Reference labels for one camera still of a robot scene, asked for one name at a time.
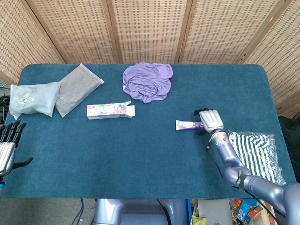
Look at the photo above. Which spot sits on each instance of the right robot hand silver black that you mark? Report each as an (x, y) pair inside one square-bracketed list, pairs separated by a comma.
[(211, 119)]

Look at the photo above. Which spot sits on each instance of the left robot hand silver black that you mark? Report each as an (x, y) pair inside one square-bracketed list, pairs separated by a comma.
[(7, 157)]

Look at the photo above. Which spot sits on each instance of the purple toothpaste tube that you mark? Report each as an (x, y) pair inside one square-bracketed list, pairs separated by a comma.
[(187, 125)]

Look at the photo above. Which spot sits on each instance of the floral toothpaste box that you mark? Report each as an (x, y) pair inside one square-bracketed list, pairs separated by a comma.
[(105, 112)]

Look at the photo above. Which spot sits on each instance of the right robot arm grey-blue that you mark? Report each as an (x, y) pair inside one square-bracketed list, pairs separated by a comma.
[(234, 161)]

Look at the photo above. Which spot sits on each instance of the striped packaged garment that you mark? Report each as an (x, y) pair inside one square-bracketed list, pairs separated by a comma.
[(255, 154)]

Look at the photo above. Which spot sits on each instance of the blue snack bag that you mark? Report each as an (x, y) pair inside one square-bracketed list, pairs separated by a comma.
[(242, 211)]

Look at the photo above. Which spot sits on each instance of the light grey bagged garment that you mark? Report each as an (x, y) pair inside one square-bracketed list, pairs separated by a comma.
[(32, 99)]

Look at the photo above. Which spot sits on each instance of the crumpled purple cloth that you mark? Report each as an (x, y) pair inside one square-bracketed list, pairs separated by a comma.
[(147, 82)]

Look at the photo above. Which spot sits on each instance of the blue carpet table mat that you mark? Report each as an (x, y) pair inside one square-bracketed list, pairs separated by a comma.
[(140, 152)]

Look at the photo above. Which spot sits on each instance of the black bag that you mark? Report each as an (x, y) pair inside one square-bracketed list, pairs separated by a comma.
[(291, 131)]

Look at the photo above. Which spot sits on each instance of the silver laptop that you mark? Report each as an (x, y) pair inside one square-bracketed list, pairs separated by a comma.
[(214, 212)]

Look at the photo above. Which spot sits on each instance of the taupe bagged garment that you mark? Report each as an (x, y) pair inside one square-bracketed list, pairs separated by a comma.
[(75, 89)]

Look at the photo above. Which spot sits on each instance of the orange snack package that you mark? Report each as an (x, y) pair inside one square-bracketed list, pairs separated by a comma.
[(255, 211)]

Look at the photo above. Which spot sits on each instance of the yellow-green snack package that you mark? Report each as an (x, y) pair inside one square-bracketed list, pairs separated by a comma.
[(199, 220)]

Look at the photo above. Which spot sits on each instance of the woven rattan folding screen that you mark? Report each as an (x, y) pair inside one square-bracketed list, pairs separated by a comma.
[(150, 28)]

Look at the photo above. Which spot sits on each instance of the grey-blue robot torso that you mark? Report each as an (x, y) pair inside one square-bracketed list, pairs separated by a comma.
[(131, 212)]

